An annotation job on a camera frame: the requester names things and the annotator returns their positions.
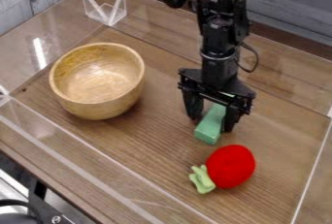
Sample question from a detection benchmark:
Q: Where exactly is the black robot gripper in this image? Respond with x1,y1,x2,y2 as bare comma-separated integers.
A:
178,51,255,132

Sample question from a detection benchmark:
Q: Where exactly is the green foam block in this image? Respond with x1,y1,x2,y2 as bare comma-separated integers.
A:
194,104,226,145

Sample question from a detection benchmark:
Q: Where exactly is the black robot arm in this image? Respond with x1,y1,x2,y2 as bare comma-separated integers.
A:
162,0,255,132

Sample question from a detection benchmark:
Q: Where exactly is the brown wooden bowl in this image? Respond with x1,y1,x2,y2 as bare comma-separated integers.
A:
49,43,146,120

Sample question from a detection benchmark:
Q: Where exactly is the red plush strawberry toy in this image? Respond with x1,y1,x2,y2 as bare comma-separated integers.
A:
187,144,255,194

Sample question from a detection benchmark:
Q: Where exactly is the clear acrylic corner bracket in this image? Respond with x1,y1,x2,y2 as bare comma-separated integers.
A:
83,0,127,27

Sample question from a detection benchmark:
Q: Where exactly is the clear acrylic tray wall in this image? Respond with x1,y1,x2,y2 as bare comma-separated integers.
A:
0,87,217,224

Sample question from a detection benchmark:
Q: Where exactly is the black table leg bracket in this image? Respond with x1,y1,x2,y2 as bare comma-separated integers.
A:
25,177,76,224

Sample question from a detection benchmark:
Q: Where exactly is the black cable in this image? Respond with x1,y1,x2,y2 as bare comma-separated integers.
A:
0,197,41,224

